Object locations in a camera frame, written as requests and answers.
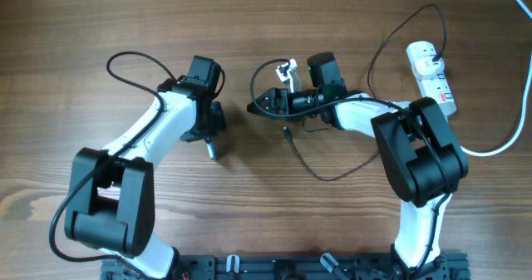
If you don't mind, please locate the black charger cable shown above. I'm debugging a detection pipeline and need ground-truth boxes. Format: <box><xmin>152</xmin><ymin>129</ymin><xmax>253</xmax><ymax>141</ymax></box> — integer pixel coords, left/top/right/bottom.
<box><xmin>283</xmin><ymin>3</ymin><xmax>448</xmax><ymax>182</ymax></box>

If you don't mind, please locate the white power strip cord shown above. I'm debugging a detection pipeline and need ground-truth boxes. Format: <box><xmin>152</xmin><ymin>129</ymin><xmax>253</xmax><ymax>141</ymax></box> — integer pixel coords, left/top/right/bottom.
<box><xmin>442</xmin><ymin>53</ymin><xmax>532</xmax><ymax>157</ymax></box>

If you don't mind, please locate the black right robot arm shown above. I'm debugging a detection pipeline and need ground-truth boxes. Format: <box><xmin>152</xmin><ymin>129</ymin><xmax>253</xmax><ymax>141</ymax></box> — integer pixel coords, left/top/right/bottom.
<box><xmin>247</xmin><ymin>52</ymin><xmax>469</xmax><ymax>279</ymax></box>

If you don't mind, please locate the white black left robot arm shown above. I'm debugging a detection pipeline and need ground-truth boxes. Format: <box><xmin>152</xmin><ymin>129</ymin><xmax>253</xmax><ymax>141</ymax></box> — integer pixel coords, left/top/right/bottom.
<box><xmin>49</xmin><ymin>56</ymin><xmax>226</xmax><ymax>279</ymax></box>

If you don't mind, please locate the white usb charger plug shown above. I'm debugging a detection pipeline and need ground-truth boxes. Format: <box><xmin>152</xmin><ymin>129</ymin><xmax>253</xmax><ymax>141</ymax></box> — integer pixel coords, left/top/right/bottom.
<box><xmin>412</xmin><ymin>56</ymin><xmax>445</xmax><ymax>79</ymax></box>

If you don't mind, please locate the blue screen smartphone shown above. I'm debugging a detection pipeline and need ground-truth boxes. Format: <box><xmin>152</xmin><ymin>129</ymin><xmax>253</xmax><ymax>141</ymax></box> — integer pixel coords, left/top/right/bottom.
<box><xmin>207</xmin><ymin>141</ymin><xmax>217</xmax><ymax>160</ymax></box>

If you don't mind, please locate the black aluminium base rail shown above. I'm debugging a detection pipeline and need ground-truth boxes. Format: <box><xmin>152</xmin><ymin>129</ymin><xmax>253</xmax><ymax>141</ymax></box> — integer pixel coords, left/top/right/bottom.
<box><xmin>100</xmin><ymin>253</ymin><xmax>471</xmax><ymax>280</ymax></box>

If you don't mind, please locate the white power strip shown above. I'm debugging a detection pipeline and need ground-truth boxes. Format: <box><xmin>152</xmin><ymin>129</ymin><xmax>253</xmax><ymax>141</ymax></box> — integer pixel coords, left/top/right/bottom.
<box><xmin>406</xmin><ymin>41</ymin><xmax>457</xmax><ymax>118</ymax></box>

